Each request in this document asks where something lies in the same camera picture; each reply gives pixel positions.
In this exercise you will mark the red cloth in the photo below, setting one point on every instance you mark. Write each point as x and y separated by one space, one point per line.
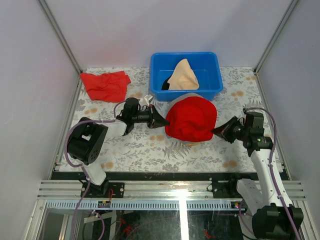
107 87

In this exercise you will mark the floral table mat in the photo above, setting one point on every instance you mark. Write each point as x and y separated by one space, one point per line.
151 150

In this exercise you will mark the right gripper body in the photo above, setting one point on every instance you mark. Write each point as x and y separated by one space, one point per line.
238 131

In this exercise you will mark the grey hat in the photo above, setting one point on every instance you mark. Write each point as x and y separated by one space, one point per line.
184 96

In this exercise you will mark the left aluminium frame post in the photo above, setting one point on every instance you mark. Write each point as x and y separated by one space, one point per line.
59 34

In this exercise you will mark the blue plastic bin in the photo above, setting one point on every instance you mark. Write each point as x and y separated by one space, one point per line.
204 64

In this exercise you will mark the right aluminium frame post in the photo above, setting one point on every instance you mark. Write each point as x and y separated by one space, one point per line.
285 18

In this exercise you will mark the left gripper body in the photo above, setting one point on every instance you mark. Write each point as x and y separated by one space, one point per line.
145 116

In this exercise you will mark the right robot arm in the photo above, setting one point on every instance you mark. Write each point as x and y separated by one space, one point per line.
274 216

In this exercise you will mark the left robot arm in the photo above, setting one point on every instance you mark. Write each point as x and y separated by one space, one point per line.
85 139

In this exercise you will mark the red hat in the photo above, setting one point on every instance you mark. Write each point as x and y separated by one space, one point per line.
191 119

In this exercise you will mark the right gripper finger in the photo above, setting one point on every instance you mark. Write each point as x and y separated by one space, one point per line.
226 126
227 137

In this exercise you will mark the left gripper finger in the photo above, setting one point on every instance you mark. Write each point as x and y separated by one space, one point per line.
160 123
155 114

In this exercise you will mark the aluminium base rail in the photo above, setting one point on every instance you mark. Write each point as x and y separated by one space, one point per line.
133 190

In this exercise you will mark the beige bucket hat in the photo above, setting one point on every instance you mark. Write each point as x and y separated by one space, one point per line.
183 78

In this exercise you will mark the aluminium frame post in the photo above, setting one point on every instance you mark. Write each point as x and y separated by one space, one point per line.
59 34
285 18

